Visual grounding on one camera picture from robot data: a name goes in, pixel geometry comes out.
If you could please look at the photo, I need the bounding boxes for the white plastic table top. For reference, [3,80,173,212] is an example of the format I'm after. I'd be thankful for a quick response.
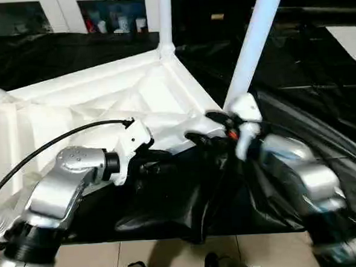
[0,43,239,239]

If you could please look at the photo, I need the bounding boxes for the black work mat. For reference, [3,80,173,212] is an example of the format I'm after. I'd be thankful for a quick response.
[0,13,356,257]

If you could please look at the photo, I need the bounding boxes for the dark right robot foot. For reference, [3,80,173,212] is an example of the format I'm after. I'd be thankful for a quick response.
[203,249,251,267]

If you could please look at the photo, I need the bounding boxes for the white blue patterned container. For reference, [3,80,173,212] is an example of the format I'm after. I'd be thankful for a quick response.
[112,14,133,35]

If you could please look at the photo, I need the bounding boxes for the white flat board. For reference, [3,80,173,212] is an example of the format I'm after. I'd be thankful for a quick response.
[325,24,356,79]

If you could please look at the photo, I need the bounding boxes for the dark metal bar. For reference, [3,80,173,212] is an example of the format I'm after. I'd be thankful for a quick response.
[275,2,356,19]

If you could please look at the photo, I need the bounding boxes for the red bottle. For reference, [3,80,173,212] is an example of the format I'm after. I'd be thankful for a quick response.
[85,13,98,34]

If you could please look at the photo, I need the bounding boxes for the white glass door cabinet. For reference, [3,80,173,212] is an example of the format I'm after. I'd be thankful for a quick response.
[0,0,166,43]

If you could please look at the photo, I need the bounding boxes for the black right camera cable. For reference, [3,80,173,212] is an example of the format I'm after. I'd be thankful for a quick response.
[259,117,319,154]

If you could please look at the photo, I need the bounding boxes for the black camera cable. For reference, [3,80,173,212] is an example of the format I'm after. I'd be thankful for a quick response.
[0,117,140,202]
[259,117,319,154]

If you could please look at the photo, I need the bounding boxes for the black left camera cable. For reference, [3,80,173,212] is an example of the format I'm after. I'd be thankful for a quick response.
[0,117,140,202]

